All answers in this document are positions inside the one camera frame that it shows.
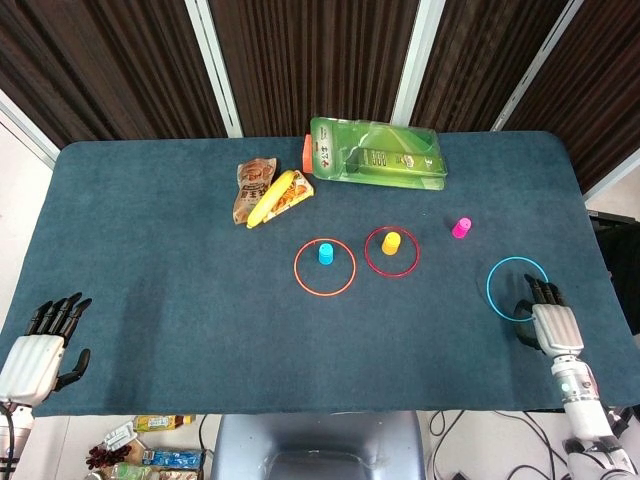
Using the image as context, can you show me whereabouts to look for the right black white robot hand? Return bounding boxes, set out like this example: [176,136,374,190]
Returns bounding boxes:
[510,273,586,357]

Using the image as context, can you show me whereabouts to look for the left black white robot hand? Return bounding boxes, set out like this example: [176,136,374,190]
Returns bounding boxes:
[0,292,94,407]

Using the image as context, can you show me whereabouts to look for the blue thin ring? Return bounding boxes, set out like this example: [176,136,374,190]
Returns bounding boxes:
[486,256,550,321]

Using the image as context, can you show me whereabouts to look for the red thin ring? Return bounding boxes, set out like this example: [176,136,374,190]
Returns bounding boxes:
[364,225,421,278]

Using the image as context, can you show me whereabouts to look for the orange thin ring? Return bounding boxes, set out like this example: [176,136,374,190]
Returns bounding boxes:
[293,238,357,297]

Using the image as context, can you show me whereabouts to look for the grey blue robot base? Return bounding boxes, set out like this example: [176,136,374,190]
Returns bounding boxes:
[209,412,427,480]

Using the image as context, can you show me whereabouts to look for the black fabric object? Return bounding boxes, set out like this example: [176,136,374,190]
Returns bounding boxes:
[588,209,640,351]

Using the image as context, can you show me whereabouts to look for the white blister pack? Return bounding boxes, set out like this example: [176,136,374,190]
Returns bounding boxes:
[97,420,139,451]

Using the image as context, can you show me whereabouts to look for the dark red berry bunch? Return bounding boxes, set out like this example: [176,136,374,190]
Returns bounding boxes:
[85,443,132,471]

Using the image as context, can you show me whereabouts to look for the yellow green drink carton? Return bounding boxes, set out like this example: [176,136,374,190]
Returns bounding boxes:
[132,414,197,434]

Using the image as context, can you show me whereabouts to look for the light green packet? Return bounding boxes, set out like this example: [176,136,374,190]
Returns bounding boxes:
[107,462,151,480]

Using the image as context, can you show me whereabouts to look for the blue table cloth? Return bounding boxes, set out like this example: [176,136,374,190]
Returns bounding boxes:
[0,130,640,417]

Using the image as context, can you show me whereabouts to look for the blue snack packet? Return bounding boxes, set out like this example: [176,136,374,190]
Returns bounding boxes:
[142,448,205,470]

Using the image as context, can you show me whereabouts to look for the dark brown slatted panel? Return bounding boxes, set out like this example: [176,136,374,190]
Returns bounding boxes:
[504,0,640,194]
[409,0,571,132]
[0,0,226,149]
[208,0,421,139]

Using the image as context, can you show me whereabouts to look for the green blister package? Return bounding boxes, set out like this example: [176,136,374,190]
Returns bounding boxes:
[309,116,450,192]

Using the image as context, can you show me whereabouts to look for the brown snack bag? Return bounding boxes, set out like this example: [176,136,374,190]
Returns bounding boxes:
[231,156,279,226]

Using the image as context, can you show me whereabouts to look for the yellow banana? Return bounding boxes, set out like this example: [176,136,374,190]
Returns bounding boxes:
[245,169,296,230]

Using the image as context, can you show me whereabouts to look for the orange snack package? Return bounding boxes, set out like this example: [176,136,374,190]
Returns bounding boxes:
[261,170,316,224]

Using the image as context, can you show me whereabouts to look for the black cable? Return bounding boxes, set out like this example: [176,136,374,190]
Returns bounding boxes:
[429,409,576,480]

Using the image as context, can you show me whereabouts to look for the white partition post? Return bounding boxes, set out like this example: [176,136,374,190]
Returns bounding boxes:
[391,0,446,129]
[582,159,640,202]
[184,0,245,139]
[492,0,586,132]
[0,89,61,169]

